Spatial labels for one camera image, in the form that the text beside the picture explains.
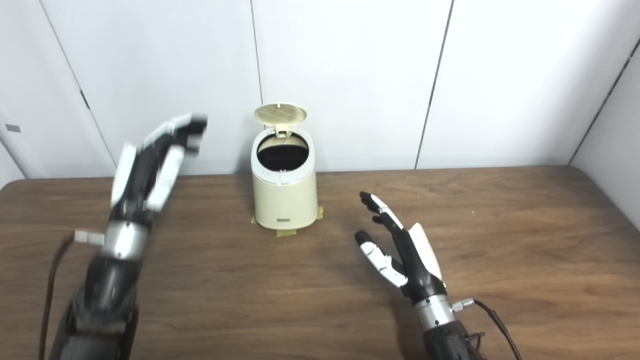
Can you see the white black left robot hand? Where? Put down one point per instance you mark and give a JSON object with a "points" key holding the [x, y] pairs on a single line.
{"points": [[142, 172]]}

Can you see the cream round bin lid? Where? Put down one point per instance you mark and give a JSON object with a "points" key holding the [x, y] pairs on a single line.
{"points": [[280, 114]]}

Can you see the cream-colored bin body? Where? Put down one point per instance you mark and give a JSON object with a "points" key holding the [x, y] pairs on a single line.
{"points": [[285, 202]]}

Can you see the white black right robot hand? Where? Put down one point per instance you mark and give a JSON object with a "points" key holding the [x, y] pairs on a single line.
{"points": [[417, 260]]}

